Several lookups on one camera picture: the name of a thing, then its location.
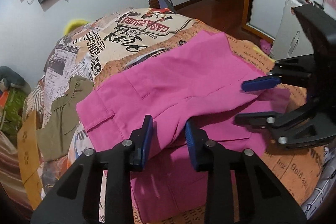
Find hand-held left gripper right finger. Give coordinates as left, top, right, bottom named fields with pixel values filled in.
left=184, top=120, right=308, bottom=224

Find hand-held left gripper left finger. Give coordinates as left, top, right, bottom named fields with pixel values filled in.
left=31, top=115, right=154, bottom=224

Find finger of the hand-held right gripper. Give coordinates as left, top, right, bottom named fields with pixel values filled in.
left=241, top=55, right=316, bottom=92
left=234, top=100, right=336, bottom=153

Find pink pants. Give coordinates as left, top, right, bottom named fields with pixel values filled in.
left=76, top=31, right=290, bottom=224

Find pink slipper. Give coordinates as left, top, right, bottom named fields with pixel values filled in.
left=259, top=39, right=274, bottom=54

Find white appliance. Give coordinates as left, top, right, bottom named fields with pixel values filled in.
left=273, top=0, right=326, bottom=60

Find olive green garment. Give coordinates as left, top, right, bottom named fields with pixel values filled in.
left=37, top=76, right=95, bottom=162

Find printed newspaper-pattern blanket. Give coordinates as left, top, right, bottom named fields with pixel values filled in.
left=16, top=6, right=332, bottom=224

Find orange paw-print box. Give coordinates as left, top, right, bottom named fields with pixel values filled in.
left=17, top=109, right=44, bottom=210

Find yellow foam tube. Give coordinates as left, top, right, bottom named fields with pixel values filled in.
left=64, top=19, right=90, bottom=36

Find green patterned bag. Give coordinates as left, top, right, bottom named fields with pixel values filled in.
left=0, top=90, right=30, bottom=135

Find grey plush toy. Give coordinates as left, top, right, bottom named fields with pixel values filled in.
left=0, top=66, right=32, bottom=94

